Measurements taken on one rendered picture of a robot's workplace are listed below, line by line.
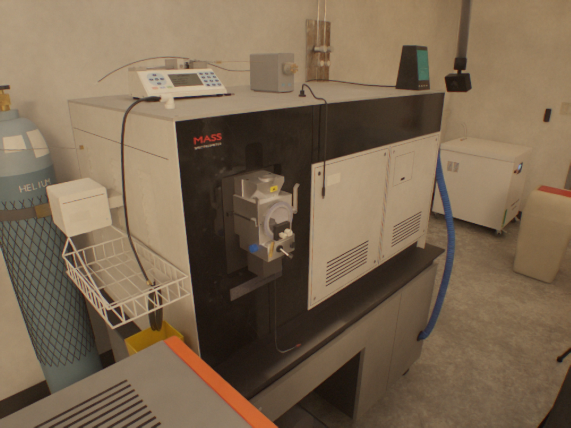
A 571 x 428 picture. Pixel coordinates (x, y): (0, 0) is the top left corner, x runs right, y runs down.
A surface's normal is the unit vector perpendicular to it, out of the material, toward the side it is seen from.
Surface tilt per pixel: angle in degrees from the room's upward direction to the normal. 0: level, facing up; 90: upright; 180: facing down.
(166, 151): 90
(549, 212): 84
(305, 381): 90
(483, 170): 90
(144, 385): 0
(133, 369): 0
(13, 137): 66
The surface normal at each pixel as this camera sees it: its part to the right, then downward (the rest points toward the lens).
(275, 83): -0.71, 0.26
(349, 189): 0.70, 0.26
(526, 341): 0.00, -0.93
